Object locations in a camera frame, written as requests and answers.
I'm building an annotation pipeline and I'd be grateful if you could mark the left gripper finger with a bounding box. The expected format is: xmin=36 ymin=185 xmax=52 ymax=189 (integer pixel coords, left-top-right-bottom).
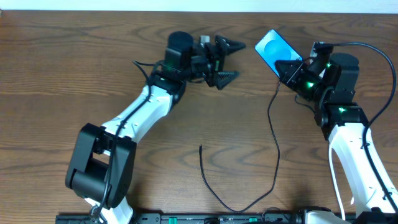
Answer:
xmin=215 ymin=35 xmax=246 ymax=55
xmin=215 ymin=71 xmax=239 ymax=90

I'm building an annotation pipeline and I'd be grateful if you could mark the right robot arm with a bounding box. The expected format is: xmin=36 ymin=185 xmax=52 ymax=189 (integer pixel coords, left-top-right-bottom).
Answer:
xmin=273 ymin=53 xmax=397 ymax=223

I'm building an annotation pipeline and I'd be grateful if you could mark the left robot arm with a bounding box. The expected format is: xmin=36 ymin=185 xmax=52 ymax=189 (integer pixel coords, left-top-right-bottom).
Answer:
xmin=65 ymin=31 xmax=246 ymax=223

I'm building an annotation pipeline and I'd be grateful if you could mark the blue Galaxy smartphone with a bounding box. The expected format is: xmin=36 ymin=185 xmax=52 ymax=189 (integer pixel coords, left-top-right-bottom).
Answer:
xmin=254 ymin=29 xmax=303 ymax=77

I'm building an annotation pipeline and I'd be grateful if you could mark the black USB charging cable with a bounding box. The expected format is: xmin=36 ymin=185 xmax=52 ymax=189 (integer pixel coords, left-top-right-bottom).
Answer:
xmin=198 ymin=79 xmax=282 ymax=213

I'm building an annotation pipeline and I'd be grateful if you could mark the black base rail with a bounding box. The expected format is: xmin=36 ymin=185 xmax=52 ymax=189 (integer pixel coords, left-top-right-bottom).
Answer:
xmin=55 ymin=212 xmax=355 ymax=224

